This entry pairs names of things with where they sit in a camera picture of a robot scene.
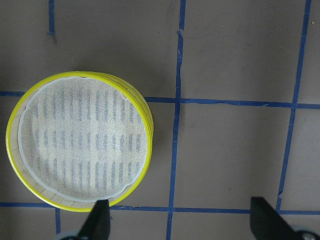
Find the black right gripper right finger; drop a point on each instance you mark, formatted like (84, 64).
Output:
(267, 224)

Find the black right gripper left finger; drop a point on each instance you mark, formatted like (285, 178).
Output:
(97, 226)

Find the yellow top steamer layer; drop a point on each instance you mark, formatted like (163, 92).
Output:
(12, 148)

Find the yellow steamer layer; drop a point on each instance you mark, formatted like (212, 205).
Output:
(137, 100)
(12, 148)

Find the white mesh steamer liner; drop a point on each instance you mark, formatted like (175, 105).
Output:
(80, 138)

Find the yellow bottom steamer layer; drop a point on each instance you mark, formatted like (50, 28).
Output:
(137, 100)

